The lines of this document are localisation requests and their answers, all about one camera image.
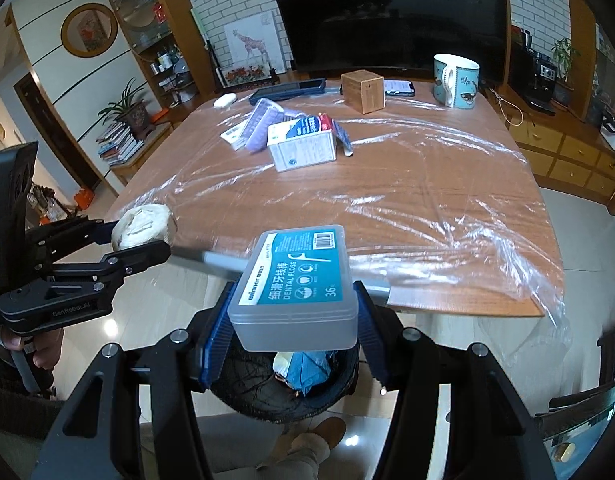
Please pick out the white computer mouse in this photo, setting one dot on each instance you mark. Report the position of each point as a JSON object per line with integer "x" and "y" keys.
{"x": 225, "y": 100}

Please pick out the framed flower embroidery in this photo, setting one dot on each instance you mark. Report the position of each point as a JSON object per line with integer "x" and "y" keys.
{"x": 251, "y": 73}

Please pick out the purple blister pack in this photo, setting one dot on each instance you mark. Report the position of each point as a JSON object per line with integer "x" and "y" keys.
{"x": 265, "y": 113}

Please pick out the brown cardboard box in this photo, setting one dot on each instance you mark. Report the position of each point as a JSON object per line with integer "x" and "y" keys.
{"x": 364, "y": 91}

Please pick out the grey table edge guard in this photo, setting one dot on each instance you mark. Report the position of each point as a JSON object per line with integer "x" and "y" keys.
{"x": 231, "y": 268}

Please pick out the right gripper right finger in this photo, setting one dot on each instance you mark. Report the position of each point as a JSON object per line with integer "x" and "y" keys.
{"x": 491, "y": 433}

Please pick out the round framed wall picture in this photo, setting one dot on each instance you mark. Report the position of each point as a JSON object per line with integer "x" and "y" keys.
{"x": 89, "y": 30}

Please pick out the dental floss plastic box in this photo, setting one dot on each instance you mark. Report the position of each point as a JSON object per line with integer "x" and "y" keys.
{"x": 310, "y": 310}

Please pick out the teal bird mug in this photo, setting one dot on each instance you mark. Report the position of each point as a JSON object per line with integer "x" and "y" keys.
{"x": 456, "y": 81}

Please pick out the white blue carton box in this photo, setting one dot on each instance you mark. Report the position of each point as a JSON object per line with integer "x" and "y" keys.
{"x": 302, "y": 142}

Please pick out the person's left hand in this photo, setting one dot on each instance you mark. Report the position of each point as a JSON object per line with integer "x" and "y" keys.
{"x": 47, "y": 346}

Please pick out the small green potted plant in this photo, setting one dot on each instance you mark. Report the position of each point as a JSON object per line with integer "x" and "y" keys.
{"x": 563, "y": 56}

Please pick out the white blue medicine box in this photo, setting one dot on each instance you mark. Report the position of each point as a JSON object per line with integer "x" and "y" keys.
{"x": 239, "y": 136}

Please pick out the stack of books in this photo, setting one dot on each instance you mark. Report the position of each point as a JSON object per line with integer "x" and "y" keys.
{"x": 117, "y": 144}

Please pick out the giraffe picture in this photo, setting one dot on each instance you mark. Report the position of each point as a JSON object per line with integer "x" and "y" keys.
{"x": 255, "y": 39}

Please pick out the large black television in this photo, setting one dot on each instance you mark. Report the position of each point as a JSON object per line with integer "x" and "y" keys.
{"x": 335, "y": 36}

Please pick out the beige paper ball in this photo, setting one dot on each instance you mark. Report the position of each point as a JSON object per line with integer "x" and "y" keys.
{"x": 143, "y": 224}

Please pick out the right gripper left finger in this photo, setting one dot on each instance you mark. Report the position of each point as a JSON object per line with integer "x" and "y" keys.
{"x": 97, "y": 432}

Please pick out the blue cased tablet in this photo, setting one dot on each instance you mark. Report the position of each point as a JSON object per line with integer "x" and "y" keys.
{"x": 290, "y": 90}

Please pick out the blue plastic bag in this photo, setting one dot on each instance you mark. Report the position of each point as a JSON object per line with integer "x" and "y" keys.
{"x": 302, "y": 371}

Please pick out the potted plant dark pot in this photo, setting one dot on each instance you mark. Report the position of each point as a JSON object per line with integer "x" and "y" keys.
{"x": 130, "y": 111}

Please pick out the small wooden side table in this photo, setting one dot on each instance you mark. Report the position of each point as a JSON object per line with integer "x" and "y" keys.
{"x": 125, "y": 171}

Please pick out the black trash bin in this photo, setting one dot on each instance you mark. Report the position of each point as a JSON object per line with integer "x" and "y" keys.
{"x": 248, "y": 385}

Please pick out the black smartphone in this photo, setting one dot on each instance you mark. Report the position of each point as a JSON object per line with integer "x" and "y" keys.
{"x": 396, "y": 87}

